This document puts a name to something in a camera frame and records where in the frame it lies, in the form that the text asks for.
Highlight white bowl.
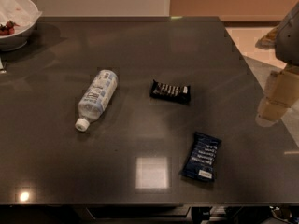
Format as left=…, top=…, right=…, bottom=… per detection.
left=0, top=0, right=42, bottom=52

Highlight white paper napkin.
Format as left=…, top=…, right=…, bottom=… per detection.
left=0, top=0, right=42, bottom=29

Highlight red strawberries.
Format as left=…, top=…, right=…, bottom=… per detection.
left=0, top=21, right=17, bottom=35

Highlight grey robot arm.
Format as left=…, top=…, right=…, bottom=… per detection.
left=256, top=3, right=299, bottom=127

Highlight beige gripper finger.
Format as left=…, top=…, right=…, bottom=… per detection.
left=255, top=97, right=289, bottom=127

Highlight black snack bar wrapper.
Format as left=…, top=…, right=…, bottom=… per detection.
left=150, top=80, right=191, bottom=104

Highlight blue rxbar blueberry wrapper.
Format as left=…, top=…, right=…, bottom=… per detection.
left=181, top=132, right=221, bottom=182

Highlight clear plastic water bottle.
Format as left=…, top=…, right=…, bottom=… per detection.
left=75, top=70, right=118, bottom=132

